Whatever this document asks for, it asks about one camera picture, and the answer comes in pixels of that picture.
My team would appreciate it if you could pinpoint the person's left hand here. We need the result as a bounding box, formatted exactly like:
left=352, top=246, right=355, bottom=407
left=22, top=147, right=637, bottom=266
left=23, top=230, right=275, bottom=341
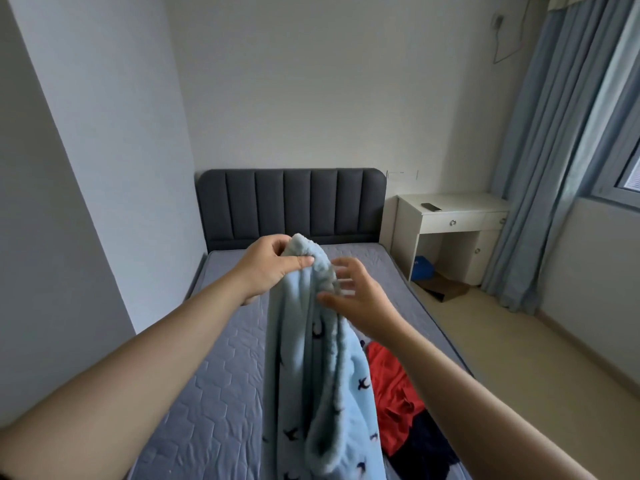
left=232, top=234, right=316, bottom=306

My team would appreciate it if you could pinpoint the person's right hand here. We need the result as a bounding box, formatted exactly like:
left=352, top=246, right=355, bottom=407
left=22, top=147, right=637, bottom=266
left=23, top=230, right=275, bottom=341
left=317, top=257, right=401, bottom=344

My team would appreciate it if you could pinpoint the light blue fleece garment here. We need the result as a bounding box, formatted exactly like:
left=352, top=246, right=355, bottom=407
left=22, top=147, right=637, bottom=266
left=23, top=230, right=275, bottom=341
left=261, top=233, right=387, bottom=480

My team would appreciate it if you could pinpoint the person's right forearm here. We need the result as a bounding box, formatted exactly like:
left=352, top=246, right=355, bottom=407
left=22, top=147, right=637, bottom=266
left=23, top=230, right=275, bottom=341
left=371, top=319, right=598, bottom=480

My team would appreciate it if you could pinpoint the person's left forearm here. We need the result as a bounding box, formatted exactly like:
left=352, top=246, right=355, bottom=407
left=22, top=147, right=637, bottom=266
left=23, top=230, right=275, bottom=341
left=0, top=276, right=251, bottom=480

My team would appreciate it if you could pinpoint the dark grey padded headboard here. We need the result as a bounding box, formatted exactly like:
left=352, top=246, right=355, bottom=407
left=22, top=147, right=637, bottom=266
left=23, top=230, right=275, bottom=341
left=195, top=168, right=388, bottom=253

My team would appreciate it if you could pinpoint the blue bag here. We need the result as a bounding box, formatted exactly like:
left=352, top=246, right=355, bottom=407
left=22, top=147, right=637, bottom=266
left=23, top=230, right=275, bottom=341
left=411, top=256, right=436, bottom=282

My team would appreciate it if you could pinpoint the brown cardboard box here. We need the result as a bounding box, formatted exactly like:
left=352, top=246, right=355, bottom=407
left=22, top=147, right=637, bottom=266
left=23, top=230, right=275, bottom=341
left=416, top=273, right=471, bottom=303

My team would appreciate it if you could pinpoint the white desk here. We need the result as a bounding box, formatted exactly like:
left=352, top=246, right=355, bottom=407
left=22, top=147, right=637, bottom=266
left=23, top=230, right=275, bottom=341
left=391, top=193, right=511, bottom=287

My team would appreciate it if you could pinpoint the red garment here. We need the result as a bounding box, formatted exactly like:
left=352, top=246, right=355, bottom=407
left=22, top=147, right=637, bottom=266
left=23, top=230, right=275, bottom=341
left=364, top=342, right=426, bottom=458

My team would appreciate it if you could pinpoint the grey quilted mattress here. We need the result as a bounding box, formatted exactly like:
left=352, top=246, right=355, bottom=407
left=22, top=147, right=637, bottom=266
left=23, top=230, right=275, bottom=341
left=131, top=243, right=475, bottom=480

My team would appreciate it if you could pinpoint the dark navy garment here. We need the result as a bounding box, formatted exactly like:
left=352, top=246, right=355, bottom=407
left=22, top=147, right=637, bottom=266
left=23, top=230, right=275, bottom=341
left=389, top=411, right=462, bottom=480

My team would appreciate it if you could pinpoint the light blue curtain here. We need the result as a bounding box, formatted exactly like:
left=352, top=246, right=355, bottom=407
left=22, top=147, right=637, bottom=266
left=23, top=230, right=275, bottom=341
left=481, top=0, right=640, bottom=314

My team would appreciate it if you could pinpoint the wall plug with cable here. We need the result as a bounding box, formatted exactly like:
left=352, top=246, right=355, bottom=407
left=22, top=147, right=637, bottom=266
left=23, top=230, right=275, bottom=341
left=492, top=0, right=532, bottom=64

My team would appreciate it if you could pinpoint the window frame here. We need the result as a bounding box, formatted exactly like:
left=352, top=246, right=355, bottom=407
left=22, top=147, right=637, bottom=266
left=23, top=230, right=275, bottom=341
left=591, top=85, right=640, bottom=211

